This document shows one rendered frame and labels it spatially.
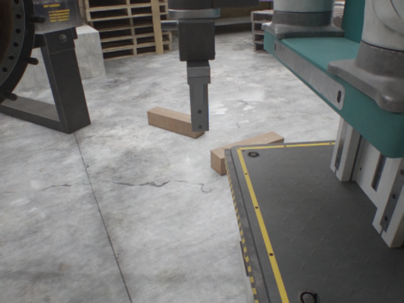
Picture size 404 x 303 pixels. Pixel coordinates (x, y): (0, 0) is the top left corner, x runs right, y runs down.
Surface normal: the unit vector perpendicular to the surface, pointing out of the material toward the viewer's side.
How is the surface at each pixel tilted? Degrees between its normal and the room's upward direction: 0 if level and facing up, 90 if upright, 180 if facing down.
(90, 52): 90
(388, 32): 96
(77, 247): 0
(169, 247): 0
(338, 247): 0
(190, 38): 90
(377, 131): 90
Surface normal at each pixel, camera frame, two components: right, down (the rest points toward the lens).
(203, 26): 0.05, 0.49
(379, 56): -0.94, 0.11
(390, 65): -0.85, 0.21
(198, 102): 0.06, 0.86
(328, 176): -0.04, -0.87
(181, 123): -0.58, 0.42
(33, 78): 0.45, 0.43
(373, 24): -0.99, 0.15
